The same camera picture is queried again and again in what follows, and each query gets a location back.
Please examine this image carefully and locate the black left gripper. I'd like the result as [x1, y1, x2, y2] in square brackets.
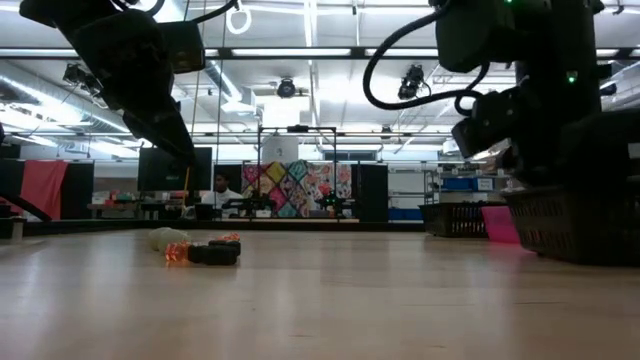
[74, 12, 197, 166]

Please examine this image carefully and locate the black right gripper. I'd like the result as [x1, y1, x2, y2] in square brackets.
[512, 108, 640, 187]

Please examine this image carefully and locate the small cream plastic skull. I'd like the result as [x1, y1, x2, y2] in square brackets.
[147, 227, 192, 253]

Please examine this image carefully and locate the small black plastic decoration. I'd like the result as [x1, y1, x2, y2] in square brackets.
[187, 243, 240, 267]
[208, 239, 243, 257]

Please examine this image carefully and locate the black flat screen monitor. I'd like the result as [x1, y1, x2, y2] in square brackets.
[137, 146, 214, 193]

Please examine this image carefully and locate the black perforated plastic basket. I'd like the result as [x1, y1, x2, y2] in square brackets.
[418, 201, 489, 238]
[501, 184, 640, 266]

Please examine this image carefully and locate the bench with coloured boxes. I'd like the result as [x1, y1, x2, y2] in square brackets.
[87, 189, 151, 221]

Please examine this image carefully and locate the person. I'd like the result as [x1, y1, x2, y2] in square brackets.
[200, 169, 245, 219]

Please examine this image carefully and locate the black ceiling spotlight cluster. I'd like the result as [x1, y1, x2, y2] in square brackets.
[61, 63, 104, 99]

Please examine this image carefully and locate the black overhead beam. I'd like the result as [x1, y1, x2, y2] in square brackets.
[0, 46, 640, 61]

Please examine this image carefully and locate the black upright panel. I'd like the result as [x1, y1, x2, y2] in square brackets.
[0, 158, 25, 199]
[62, 162, 95, 221]

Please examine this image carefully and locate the red hanging cloth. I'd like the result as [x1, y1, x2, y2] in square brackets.
[19, 160, 69, 222]

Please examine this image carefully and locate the blue storage bin with label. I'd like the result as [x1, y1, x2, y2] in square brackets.
[442, 177, 496, 193]

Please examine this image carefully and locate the colourful patchwork quilt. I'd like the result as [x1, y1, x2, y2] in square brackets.
[241, 159, 353, 219]

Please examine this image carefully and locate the plain blue storage bin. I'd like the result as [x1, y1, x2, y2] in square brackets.
[387, 207, 426, 222]

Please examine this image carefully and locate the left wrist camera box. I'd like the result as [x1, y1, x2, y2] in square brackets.
[158, 20, 207, 75]

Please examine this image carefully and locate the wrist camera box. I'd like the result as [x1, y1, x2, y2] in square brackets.
[158, 20, 207, 75]
[451, 88, 526, 160]

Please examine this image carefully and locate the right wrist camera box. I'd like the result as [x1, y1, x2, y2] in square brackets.
[451, 88, 526, 160]

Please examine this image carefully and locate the black aluminium table frame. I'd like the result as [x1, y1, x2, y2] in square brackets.
[22, 218, 426, 236]

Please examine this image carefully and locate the white hanging ring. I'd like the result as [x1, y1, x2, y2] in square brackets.
[225, 0, 253, 36]

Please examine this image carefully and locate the left wrist camera black cable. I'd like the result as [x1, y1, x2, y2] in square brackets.
[114, 0, 239, 25]

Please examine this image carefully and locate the wrist camera black cable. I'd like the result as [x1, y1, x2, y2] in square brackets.
[362, 9, 494, 119]
[114, 0, 239, 25]

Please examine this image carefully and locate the black overhead camera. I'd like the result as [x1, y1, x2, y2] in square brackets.
[276, 77, 298, 99]

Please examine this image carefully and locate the black background station frame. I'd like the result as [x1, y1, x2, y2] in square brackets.
[256, 126, 338, 221]

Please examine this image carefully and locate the right wrist camera black cable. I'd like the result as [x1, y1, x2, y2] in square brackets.
[362, 9, 494, 119]

